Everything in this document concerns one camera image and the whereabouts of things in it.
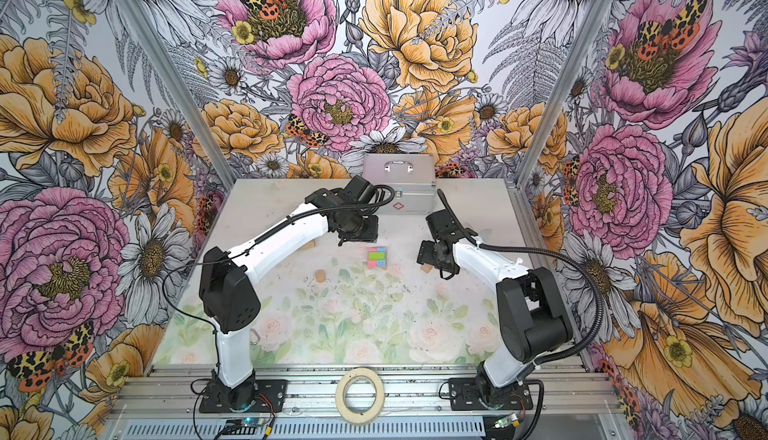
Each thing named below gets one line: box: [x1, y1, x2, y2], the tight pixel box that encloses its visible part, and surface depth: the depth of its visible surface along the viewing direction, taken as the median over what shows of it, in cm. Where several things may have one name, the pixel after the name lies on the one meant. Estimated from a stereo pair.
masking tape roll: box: [335, 368, 385, 425], surface depth 73 cm
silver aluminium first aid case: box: [362, 153, 437, 215], surface depth 108 cm
